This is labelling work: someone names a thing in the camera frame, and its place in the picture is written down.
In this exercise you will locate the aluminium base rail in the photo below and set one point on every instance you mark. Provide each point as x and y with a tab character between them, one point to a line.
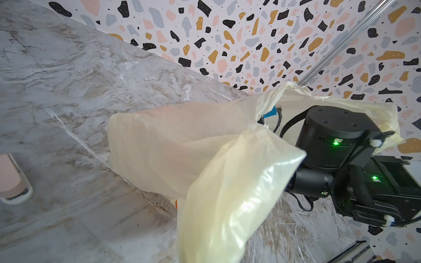
358	252

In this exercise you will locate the cream plastic bag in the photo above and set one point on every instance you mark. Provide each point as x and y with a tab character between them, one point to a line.
222	169

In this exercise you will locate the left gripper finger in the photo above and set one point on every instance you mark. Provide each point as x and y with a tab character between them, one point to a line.
15	187

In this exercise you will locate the right corner aluminium post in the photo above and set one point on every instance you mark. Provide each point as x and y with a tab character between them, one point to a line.
360	27

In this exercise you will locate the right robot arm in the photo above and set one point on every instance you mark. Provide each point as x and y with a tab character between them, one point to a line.
341	164

